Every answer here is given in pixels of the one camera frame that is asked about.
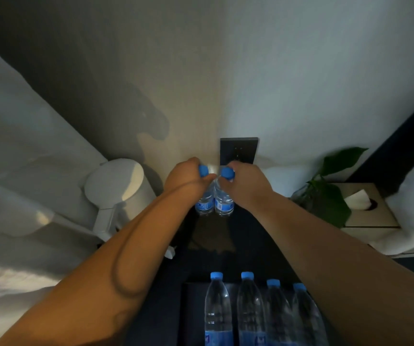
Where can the person's left hand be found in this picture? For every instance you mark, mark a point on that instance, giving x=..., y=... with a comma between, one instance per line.
x=183, y=180

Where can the person's right hand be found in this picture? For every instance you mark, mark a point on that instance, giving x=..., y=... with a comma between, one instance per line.
x=250, y=187

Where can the clear water bottle blue cap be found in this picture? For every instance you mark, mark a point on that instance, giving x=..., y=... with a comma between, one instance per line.
x=306, y=317
x=250, y=313
x=223, y=207
x=205, y=205
x=277, y=317
x=218, y=313

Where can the black tray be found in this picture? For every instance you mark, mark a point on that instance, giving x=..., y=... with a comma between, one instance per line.
x=192, y=313

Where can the person's right forearm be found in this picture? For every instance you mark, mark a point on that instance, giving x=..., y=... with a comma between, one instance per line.
x=354, y=284

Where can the person's left forearm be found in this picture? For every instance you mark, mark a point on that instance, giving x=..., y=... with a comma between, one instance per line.
x=102, y=277

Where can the white electric kettle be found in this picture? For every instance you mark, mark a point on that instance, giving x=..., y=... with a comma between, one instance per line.
x=117, y=183

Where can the black table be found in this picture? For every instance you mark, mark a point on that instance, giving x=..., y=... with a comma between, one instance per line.
x=243, y=255

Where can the white kettle power plug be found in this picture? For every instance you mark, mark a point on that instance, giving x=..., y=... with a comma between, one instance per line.
x=170, y=252

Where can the green plant in glass vase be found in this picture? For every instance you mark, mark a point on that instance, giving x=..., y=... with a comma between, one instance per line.
x=325, y=201

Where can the beige tissue box with tissue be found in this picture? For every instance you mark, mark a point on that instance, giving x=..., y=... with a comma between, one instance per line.
x=372, y=219

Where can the white draped cloth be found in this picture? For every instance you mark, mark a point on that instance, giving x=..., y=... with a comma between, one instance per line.
x=19, y=158

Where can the dark grey wall socket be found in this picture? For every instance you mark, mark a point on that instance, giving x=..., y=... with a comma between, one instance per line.
x=239, y=149

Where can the black wall frame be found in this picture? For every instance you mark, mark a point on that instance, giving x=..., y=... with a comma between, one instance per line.
x=397, y=147

